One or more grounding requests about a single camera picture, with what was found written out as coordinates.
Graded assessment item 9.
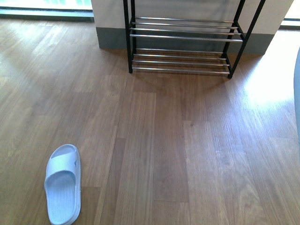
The dark window frame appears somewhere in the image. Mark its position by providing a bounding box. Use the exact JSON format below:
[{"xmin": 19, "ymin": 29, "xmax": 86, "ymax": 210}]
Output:
[{"xmin": 0, "ymin": 6, "xmax": 95, "ymax": 23}]

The black metal shoe rack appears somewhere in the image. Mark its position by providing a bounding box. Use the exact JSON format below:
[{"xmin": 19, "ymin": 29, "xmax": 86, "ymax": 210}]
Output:
[{"xmin": 123, "ymin": 0, "xmax": 265, "ymax": 78}]

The light blue slipper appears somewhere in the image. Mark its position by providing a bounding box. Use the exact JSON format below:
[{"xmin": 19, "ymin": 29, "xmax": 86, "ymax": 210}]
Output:
[
  {"xmin": 44, "ymin": 144, "xmax": 81, "ymax": 225},
  {"xmin": 291, "ymin": 46, "xmax": 300, "ymax": 113}
]

